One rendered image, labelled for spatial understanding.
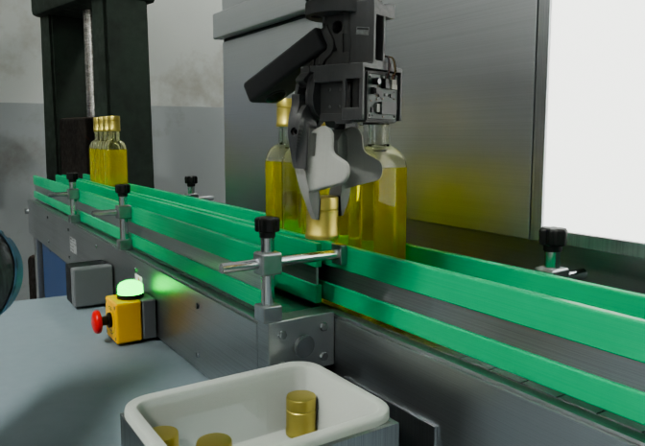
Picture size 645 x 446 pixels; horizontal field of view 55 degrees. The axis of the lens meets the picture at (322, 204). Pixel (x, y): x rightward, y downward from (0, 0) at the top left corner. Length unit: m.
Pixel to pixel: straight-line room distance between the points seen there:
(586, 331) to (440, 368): 0.17
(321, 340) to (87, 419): 0.31
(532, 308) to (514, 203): 0.24
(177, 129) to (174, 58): 0.46
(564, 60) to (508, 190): 0.17
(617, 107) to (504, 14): 0.19
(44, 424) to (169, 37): 3.64
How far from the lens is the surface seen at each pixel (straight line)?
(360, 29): 0.61
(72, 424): 0.87
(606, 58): 0.74
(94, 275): 1.38
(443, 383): 0.66
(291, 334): 0.77
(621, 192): 0.72
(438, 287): 0.67
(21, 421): 0.90
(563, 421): 0.58
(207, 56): 4.40
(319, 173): 0.61
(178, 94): 4.31
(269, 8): 1.33
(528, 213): 0.79
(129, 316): 1.12
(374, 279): 0.75
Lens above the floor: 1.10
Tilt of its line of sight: 6 degrees down
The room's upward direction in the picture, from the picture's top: straight up
